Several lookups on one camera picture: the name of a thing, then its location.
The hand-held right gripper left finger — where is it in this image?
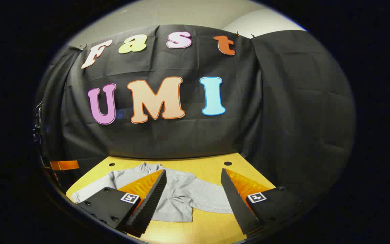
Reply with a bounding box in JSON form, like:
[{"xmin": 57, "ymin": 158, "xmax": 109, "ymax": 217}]
[{"xmin": 77, "ymin": 169, "xmax": 167, "ymax": 238}]

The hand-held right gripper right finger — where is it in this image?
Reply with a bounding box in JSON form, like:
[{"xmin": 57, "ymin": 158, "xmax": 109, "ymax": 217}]
[{"xmin": 220, "ymin": 168, "xmax": 312, "ymax": 236}]

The grey sweater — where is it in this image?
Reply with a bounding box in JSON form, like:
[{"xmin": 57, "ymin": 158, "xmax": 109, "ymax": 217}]
[{"xmin": 70, "ymin": 162, "xmax": 234, "ymax": 223}]

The black backdrop cloth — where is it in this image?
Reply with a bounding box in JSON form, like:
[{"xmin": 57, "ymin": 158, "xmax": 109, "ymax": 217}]
[{"xmin": 34, "ymin": 24, "xmax": 356, "ymax": 210}]

